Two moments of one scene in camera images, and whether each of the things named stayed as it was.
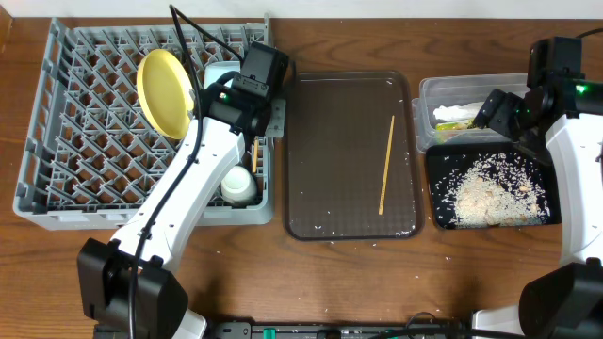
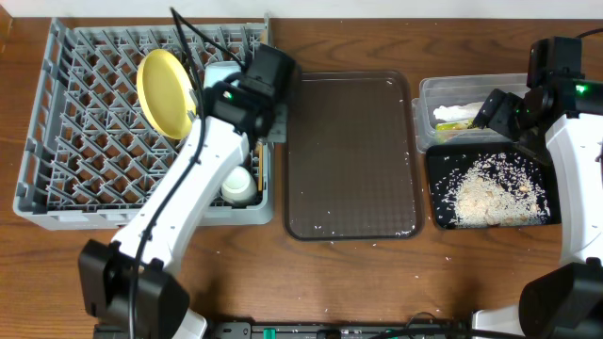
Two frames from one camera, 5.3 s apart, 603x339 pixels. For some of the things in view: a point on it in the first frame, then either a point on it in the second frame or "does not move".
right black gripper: x=497 y=112 does not move
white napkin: x=459 y=112 does not move
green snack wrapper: x=448 y=126 does not move
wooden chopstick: x=389 y=142 to x=260 y=167
